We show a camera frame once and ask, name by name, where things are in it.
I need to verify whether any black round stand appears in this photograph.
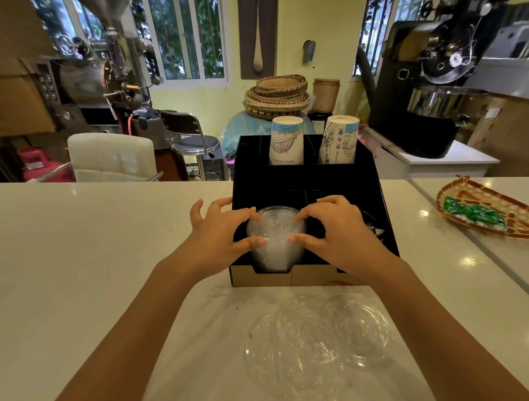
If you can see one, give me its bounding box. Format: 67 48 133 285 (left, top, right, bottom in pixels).
307 111 334 135

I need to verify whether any silver coffee roaster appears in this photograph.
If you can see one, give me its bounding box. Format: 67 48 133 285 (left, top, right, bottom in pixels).
35 0 167 139

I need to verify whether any pile of green packets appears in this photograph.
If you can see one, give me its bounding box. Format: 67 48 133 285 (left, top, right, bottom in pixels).
442 196 507 229

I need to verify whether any person's right forearm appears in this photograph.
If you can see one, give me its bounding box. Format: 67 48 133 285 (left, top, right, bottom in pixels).
364 255 529 401

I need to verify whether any paper cup stack blue print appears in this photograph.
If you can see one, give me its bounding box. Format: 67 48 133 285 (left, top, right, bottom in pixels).
269 116 305 166

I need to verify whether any white padded chair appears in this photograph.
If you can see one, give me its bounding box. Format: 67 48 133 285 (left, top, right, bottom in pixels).
67 132 164 183

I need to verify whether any grey metal hood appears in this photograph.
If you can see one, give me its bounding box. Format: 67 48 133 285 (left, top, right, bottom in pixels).
462 20 529 101

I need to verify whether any tall woven basket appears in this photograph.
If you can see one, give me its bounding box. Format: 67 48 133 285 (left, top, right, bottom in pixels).
312 78 341 114

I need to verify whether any white framed window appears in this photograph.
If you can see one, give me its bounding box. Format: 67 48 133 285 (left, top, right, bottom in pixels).
31 0 229 86

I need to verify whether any black cardboard organizer box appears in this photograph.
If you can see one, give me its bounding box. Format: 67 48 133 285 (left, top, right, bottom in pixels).
228 134 400 288

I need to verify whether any brown wall hanging with spoon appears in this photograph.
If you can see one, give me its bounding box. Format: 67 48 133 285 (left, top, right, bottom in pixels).
237 0 279 80

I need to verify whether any window with black grille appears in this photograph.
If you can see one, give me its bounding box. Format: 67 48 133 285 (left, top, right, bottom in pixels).
352 0 398 77

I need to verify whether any taped cardboard box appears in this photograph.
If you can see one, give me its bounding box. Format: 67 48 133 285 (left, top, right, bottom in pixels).
466 97 529 178

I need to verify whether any person's left forearm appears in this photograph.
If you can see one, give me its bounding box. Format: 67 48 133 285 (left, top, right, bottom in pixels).
55 255 200 401

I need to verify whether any white cabinet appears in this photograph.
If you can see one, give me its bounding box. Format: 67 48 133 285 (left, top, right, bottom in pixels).
363 127 501 180

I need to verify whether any pink plastic object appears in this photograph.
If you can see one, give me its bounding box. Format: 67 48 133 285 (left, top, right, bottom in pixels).
17 147 76 183

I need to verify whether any stack of woven baskets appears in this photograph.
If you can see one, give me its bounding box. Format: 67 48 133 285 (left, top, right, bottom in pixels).
243 74 311 121

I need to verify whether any metal spoon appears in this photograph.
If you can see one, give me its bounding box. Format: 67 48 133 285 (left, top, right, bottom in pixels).
361 211 385 239

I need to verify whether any chrome bar stool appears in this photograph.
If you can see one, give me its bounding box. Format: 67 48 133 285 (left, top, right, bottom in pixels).
160 110 222 181

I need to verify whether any stack of clear plastic lids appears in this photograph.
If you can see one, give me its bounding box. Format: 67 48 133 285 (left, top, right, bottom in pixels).
246 206 307 273

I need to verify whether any person's right hand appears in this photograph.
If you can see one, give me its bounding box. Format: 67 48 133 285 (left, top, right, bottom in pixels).
288 195 397 284

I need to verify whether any paper cup stack line drawing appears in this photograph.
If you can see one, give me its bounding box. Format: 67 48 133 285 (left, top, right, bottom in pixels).
318 115 360 165

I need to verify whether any brown cardboard box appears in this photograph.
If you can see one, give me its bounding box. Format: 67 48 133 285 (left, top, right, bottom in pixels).
0 0 58 138

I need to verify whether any woven bamboo tray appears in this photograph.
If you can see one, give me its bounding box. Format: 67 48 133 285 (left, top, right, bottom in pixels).
436 176 529 239

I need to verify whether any black coffee roaster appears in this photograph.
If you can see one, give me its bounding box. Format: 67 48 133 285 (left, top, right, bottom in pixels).
367 0 498 160

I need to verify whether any person's left hand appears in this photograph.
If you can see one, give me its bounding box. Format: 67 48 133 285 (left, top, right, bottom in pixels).
176 197 267 285

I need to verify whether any clear plastic dome lid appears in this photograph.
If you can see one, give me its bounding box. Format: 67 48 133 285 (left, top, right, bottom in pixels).
324 298 392 369
243 304 346 400

